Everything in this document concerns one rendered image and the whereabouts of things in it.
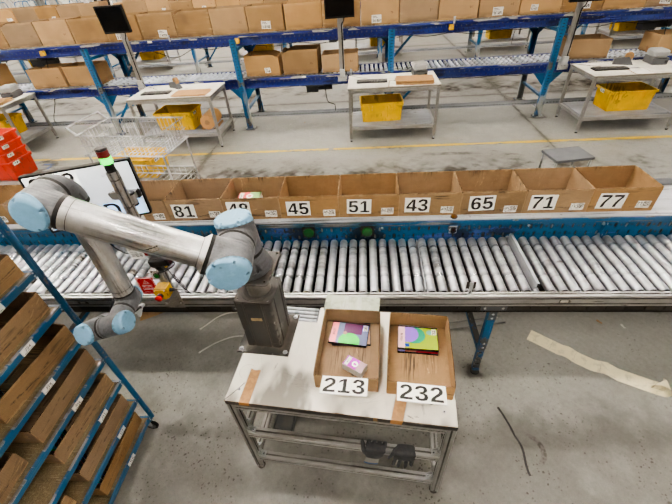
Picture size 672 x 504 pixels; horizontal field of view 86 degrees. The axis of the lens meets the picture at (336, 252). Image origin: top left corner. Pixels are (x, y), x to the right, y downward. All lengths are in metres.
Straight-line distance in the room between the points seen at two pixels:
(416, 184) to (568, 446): 1.82
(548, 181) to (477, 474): 1.90
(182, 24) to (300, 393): 6.30
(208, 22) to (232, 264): 5.98
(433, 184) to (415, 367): 1.38
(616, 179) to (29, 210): 3.15
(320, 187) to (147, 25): 5.28
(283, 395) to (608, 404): 2.03
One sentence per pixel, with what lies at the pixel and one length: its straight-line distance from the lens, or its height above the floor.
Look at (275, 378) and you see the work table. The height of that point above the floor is 0.75.
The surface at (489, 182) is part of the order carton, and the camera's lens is 2.78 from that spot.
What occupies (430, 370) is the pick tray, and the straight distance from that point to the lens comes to 1.78.
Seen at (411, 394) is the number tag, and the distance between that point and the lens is 1.59.
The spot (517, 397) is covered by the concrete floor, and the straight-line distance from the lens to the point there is 2.73.
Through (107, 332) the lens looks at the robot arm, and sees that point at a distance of 1.75.
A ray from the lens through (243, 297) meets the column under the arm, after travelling 1.69.
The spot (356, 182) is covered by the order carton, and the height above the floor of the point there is 0.98.
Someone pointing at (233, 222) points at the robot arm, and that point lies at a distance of 1.42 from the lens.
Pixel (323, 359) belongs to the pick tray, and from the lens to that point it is 1.80.
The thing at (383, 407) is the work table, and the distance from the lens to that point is 1.68.
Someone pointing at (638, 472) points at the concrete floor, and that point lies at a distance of 2.79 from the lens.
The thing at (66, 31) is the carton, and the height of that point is 1.57.
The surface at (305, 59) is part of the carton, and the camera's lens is 6.47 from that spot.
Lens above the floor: 2.24
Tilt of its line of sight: 39 degrees down
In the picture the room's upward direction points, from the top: 5 degrees counter-clockwise
